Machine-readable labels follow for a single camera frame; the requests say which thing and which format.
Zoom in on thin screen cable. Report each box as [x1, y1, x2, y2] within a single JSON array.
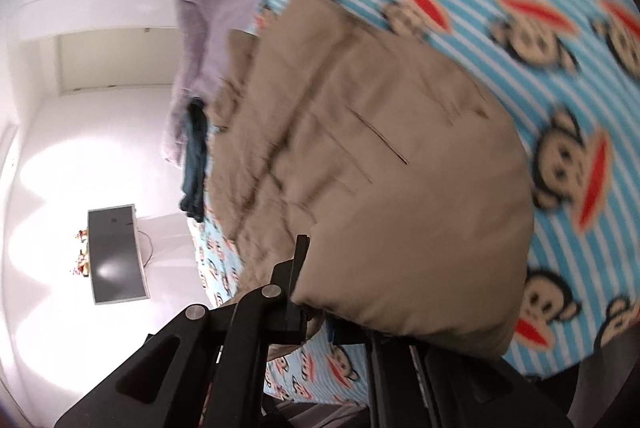
[[136, 228, 156, 266]]

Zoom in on blue denim jeans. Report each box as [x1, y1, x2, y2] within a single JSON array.
[[179, 98, 210, 223]]

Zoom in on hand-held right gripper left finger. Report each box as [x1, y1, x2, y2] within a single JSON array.
[[54, 234, 313, 428]]

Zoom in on small colourful figurines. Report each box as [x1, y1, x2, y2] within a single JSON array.
[[72, 228, 92, 279]]

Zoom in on wall-mounted flat screen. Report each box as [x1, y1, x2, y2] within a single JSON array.
[[87, 203, 152, 306]]

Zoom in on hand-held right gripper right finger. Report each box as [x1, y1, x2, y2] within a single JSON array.
[[327, 318, 576, 428]]

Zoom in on white door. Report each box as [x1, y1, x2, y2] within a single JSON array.
[[55, 30, 177, 96]]

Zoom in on striped monkey print blanket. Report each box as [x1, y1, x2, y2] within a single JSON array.
[[187, 0, 640, 404]]

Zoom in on brown puffer jacket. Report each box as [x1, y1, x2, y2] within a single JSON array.
[[205, 0, 536, 361]]

